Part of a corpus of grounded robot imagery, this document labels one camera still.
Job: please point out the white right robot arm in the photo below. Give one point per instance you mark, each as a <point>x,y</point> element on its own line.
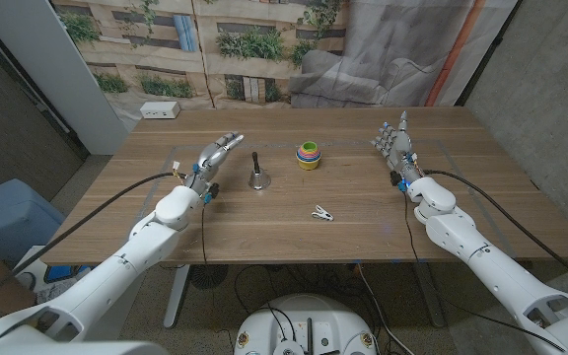
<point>461,232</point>

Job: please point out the white robot torso base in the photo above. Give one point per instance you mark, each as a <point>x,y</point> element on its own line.
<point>308,315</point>

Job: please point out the white power strip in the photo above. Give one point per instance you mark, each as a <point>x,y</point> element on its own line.
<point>160,110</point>

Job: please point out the black round floor fan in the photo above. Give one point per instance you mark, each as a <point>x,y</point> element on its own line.
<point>208,276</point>

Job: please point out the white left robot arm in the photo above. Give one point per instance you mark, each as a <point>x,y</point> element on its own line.
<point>151,241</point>

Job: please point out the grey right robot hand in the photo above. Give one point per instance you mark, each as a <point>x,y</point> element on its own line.
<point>401,148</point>

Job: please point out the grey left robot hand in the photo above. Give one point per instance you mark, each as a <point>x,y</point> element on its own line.
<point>212,158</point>

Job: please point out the printed fabric backdrop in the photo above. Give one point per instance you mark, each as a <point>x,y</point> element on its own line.
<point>264,49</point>

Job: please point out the blue plastic bin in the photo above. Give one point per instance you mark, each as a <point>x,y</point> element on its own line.
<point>8,217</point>

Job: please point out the white floor box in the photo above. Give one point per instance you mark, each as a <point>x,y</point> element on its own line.
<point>35,263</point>

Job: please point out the grey table leg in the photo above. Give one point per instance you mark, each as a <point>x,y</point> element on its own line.
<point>429,296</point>

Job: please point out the stack of colourful toy cups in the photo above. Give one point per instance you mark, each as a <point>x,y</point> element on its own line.
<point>308,160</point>

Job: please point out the white clothespin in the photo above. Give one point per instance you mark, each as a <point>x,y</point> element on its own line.
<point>322,213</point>

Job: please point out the white table leg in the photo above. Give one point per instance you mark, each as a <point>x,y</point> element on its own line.
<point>175,301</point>

